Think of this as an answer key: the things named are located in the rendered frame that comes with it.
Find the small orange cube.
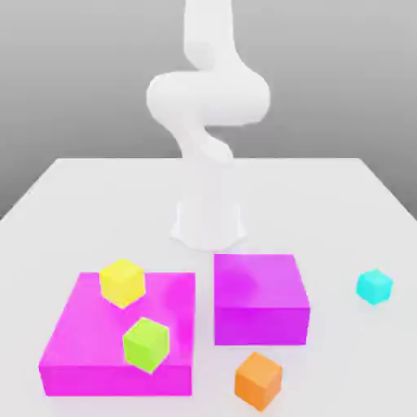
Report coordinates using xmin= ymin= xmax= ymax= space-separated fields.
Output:
xmin=233 ymin=350 xmax=283 ymax=413

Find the large purple box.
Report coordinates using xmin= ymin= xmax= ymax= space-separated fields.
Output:
xmin=213 ymin=253 xmax=311 ymax=347

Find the large magenta box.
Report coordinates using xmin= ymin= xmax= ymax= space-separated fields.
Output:
xmin=37 ymin=271 xmax=197 ymax=397

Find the small cyan cube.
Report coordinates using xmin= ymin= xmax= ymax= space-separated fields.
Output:
xmin=355 ymin=268 xmax=394 ymax=306

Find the small yellow cube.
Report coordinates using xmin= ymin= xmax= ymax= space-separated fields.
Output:
xmin=99 ymin=257 xmax=147 ymax=309

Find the small green cube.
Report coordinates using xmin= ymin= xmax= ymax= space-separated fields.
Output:
xmin=122 ymin=317 xmax=171 ymax=375

